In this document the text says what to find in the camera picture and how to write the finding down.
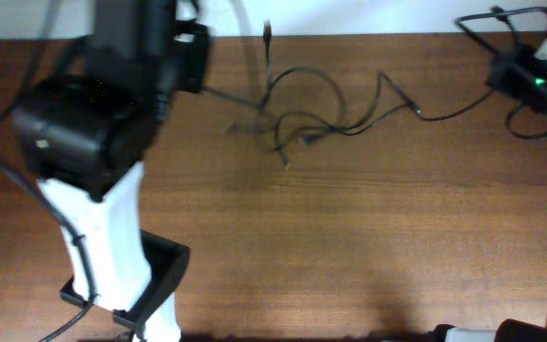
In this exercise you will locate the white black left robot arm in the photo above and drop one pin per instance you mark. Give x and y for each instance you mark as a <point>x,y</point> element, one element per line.
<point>84,132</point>

